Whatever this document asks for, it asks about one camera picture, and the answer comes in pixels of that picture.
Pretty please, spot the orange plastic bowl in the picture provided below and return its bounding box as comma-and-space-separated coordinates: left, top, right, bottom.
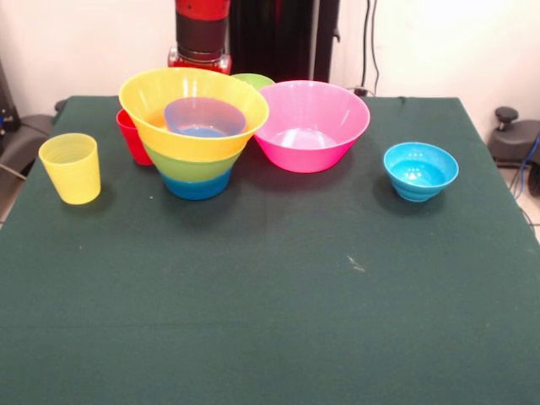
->
118, 67, 270, 164

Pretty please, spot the black floor stand base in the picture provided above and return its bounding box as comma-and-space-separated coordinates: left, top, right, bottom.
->
0, 112, 55, 178
488, 106, 540, 168

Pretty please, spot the black wall cable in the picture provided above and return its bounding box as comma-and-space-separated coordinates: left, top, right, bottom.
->
360, 0, 372, 88
370, 0, 381, 93

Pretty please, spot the large green plastic bowl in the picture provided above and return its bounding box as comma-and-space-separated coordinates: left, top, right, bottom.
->
142, 141, 241, 183

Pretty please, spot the red plastic cup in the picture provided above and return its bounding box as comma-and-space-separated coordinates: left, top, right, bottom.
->
116, 108, 154, 166

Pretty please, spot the light blue plastic bowl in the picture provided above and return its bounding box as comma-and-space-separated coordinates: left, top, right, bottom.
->
383, 142, 461, 203

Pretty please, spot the yellow plastic cup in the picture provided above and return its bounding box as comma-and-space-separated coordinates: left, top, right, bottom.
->
38, 132, 102, 206

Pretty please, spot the blue cable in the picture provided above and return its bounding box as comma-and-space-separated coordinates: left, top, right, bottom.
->
509, 133, 540, 199

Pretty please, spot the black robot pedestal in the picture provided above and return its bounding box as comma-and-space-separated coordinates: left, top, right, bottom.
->
229, 0, 341, 85

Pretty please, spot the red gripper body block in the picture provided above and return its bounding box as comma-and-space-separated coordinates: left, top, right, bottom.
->
167, 46, 234, 77

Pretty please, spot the black equipment box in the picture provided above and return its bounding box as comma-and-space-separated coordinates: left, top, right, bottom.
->
0, 58, 21, 135

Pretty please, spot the small green plastic bowl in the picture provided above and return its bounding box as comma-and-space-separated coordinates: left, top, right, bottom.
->
232, 73, 276, 90

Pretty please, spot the pink plastic bowl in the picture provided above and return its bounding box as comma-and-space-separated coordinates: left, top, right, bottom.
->
253, 79, 372, 175

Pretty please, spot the dark green tablecloth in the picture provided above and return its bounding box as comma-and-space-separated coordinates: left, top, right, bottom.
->
0, 95, 540, 405

